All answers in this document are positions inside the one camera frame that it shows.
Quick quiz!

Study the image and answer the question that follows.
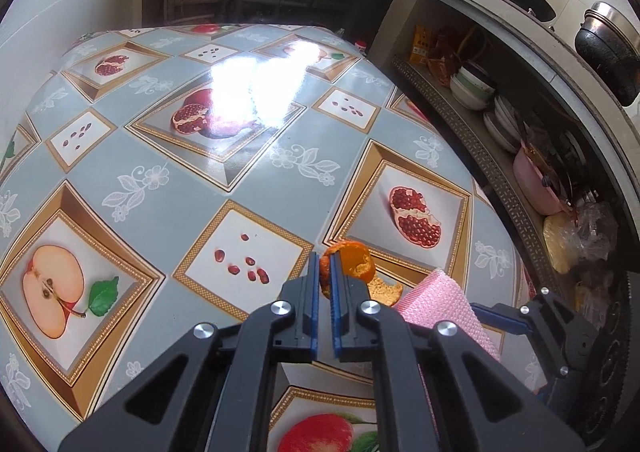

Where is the stack of plates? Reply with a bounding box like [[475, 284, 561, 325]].
[[483, 94, 522, 154]]

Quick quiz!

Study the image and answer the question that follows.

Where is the orange peel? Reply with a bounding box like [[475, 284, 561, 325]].
[[319, 240, 404, 307]]

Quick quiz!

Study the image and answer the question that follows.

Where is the bag of yellow grain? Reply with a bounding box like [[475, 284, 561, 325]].
[[544, 202, 618, 274]]

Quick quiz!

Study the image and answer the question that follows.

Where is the pink sponge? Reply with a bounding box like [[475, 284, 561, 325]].
[[393, 269, 500, 361]]

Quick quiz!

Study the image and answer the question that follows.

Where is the orange snack packet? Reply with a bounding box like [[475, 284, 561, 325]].
[[409, 24, 436, 65]]

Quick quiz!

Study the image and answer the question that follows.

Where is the fruit pattern tablecloth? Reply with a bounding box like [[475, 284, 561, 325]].
[[1, 24, 527, 451]]

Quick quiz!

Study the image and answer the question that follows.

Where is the pink plastic basin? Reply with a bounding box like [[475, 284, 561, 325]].
[[513, 148, 568, 216]]

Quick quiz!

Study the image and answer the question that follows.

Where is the stack of white bowls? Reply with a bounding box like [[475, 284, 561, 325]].
[[449, 62, 497, 111]]

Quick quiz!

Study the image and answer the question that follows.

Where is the perforated metal shelf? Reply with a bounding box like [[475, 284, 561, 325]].
[[390, 54, 575, 302]]

